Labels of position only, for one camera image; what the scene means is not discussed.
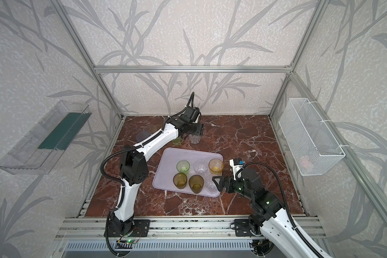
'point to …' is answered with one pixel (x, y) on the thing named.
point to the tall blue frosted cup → (142, 135)
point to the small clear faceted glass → (212, 186)
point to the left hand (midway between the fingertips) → (199, 128)
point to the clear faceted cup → (195, 138)
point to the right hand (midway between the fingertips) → (218, 177)
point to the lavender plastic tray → (190, 171)
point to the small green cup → (183, 166)
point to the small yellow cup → (215, 166)
